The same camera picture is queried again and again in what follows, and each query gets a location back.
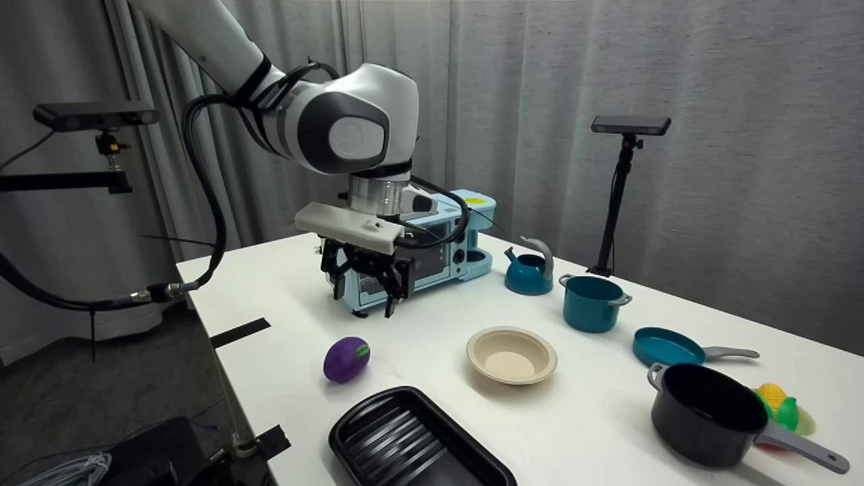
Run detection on black saucepan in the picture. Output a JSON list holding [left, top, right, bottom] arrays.
[[647, 362, 852, 475]]

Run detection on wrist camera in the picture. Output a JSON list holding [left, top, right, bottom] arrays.
[[295, 202, 405, 256]]

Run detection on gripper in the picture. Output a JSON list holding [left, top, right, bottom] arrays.
[[319, 237, 416, 319]]

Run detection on teal toy pot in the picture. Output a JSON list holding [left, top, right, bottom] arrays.
[[558, 273, 634, 333]]

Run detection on beige bowl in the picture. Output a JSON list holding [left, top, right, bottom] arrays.
[[466, 326, 559, 387]]

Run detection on strip of black tape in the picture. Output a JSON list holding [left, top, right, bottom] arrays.
[[210, 317, 272, 350], [256, 424, 293, 461]]

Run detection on grey curtain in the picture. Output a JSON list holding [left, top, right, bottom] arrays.
[[0, 0, 864, 369]]

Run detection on camera on mount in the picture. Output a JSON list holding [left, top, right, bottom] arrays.
[[585, 115, 673, 278], [0, 101, 162, 196]]

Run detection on toy corn cob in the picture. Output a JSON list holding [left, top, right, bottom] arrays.
[[752, 383, 817, 437]]

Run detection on toy oven door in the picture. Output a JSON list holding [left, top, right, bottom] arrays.
[[354, 221, 452, 299]]

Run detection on coil of white cable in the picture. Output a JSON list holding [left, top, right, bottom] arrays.
[[19, 452, 113, 486]]

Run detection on black baking tray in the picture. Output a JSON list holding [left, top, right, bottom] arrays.
[[328, 385, 519, 486]]

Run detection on purple toy eggplant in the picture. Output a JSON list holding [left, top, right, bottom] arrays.
[[323, 336, 372, 385]]

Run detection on black bag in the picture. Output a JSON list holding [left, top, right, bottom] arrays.
[[100, 416, 211, 486]]

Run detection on light blue toy oven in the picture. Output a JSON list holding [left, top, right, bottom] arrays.
[[335, 189, 497, 319]]

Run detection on teal toy frying pan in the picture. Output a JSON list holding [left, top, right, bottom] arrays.
[[632, 327, 761, 369]]

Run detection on teal toy kettle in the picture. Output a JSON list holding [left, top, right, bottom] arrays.
[[504, 236, 556, 297]]

